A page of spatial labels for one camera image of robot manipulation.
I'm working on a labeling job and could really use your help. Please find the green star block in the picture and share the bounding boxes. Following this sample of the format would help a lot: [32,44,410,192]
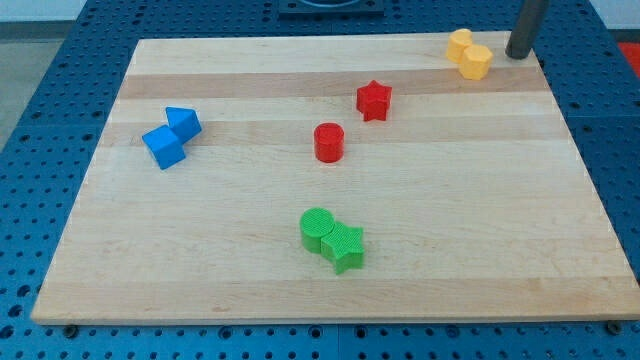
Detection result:
[321,222,365,275]

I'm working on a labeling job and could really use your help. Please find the green cylinder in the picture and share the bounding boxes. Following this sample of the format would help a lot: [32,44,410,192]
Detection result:
[299,207,335,253]

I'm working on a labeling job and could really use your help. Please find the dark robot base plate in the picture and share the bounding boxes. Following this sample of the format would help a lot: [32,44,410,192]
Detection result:
[277,0,385,17]

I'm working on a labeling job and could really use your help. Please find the blue cube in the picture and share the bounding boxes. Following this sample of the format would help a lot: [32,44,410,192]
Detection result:
[142,125,186,170]

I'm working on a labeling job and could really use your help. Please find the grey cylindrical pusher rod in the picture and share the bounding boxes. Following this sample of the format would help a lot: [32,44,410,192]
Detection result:
[505,0,550,60]

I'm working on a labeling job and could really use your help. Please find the wooden board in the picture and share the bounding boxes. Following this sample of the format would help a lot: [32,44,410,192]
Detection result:
[31,32,639,326]

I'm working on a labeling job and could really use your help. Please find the red star block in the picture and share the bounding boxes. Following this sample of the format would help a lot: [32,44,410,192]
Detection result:
[356,80,392,122]

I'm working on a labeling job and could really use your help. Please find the blue triangular prism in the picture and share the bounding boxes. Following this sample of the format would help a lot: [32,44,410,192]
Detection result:
[165,107,202,144]

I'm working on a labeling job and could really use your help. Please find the yellow hexagon block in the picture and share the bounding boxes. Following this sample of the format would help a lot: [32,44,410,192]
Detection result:
[459,44,494,80]

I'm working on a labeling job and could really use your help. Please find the red cylinder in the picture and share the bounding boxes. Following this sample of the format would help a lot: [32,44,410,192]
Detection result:
[313,122,345,163]

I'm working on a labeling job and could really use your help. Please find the yellow heart block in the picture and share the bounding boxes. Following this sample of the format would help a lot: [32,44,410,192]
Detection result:
[445,28,473,63]

